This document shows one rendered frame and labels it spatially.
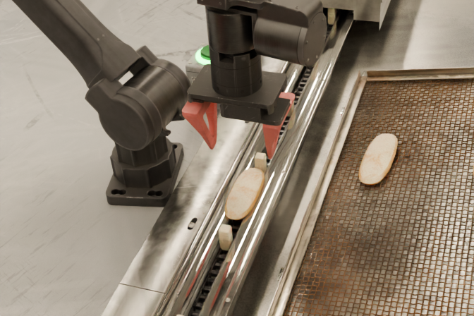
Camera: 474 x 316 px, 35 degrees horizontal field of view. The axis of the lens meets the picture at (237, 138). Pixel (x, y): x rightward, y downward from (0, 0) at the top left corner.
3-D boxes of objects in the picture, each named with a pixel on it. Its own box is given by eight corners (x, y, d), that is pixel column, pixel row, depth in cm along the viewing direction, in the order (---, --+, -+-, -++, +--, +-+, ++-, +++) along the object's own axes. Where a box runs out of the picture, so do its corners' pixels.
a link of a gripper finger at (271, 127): (281, 176, 88) (279, 111, 82) (223, 166, 90) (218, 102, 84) (296, 142, 93) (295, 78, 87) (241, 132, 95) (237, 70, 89)
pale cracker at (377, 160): (373, 135, 97) (372, 128, 96) (403, 136, 95) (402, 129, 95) (353, 185, 90) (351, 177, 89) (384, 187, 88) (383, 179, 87)
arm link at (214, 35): (221, -23, 82) (193, -1, 78) (277, -12, 79) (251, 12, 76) (226, 32, 87) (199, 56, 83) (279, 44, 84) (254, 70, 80)
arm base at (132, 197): (128, 149, 111) (106, 204, 101) (118, 104, 106) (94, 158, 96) (185, 151, 109) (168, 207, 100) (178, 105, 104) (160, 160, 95)
